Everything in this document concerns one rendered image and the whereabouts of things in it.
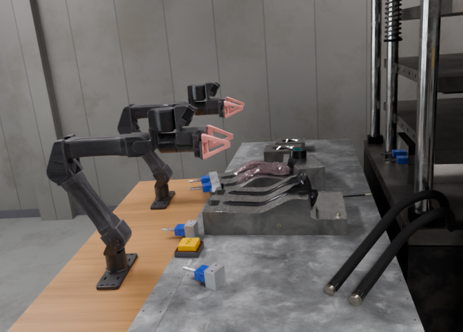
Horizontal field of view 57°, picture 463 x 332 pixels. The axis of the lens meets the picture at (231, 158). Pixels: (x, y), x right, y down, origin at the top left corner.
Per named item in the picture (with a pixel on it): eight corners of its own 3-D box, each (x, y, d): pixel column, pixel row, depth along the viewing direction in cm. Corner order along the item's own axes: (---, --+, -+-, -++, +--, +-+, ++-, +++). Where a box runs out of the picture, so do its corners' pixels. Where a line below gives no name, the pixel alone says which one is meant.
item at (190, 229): (160, 239, 153) (158, 225, 152) (165, 233, 158) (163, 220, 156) (195, 240, 150) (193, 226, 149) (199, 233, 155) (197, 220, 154)
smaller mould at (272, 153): (264, 164, 233) (263, 151, 231) (266, 156, 247) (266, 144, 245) (301, 162, 229) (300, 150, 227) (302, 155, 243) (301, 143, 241)
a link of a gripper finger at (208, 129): (233, 123, 125) (201, 125, 126) (231, 128, 118) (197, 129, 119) (234, 145, 127) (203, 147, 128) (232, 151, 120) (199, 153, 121)
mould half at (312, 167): (212, 204, 182) (209, 180, 179) (207, 184, 207) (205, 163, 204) (325, 190, 187) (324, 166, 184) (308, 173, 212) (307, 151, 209)
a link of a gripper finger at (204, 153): (231, 128, 118) (197, 129, 119) (228, 133, 112) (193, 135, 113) (232, 151, 120) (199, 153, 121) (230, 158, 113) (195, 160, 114)
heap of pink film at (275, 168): (237, 185, 185) (235, 168, 183) (231, 173, 202) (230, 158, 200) (295, 178, 187) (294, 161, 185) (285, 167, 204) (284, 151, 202)
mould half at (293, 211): (204, 235, 154) (200, 200, 150) (218, 206, 178) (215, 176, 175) (347, 235, 144) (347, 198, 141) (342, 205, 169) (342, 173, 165)
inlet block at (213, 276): (179, 279, 126) (177, 263, 124) (190, 271, 130) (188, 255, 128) (215, 291, 119) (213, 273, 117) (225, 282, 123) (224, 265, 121)
